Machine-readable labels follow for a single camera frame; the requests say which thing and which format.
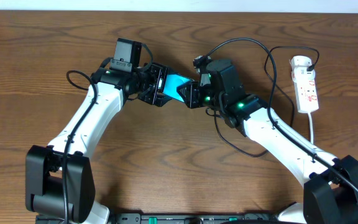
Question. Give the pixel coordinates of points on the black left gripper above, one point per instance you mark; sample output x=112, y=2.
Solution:
x=158, y=84

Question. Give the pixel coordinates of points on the white power strip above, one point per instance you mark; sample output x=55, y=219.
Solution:
x=305, y=90

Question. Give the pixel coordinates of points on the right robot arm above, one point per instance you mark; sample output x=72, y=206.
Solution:
x=330, y=184

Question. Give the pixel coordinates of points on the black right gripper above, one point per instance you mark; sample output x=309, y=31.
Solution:
x=191, y=89

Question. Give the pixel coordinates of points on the white USB charger plug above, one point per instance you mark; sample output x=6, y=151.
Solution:
x=300, y=61

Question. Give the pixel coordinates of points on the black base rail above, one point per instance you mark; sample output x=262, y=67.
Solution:
x=137, y=218

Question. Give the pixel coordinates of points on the turquoise screen smartphone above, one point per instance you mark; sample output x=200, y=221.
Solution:
x=172, y=82

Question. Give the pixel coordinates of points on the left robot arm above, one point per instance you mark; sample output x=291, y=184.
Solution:
x=58, y=177

